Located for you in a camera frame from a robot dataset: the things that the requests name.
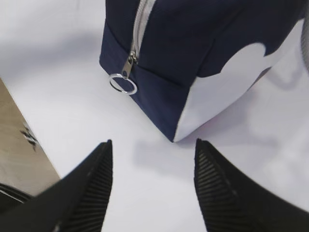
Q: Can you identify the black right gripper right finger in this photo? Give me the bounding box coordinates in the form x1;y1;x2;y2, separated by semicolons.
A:
194;139;309;232

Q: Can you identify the torn tape on table edge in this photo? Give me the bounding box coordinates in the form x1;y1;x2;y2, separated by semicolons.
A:
20;122;40;151

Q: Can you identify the navy blue insulated lunch bag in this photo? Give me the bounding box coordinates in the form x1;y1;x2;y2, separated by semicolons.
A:
99;0;309;142

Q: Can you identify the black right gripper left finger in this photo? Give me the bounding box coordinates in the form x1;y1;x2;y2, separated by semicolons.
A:
0;140;113;232

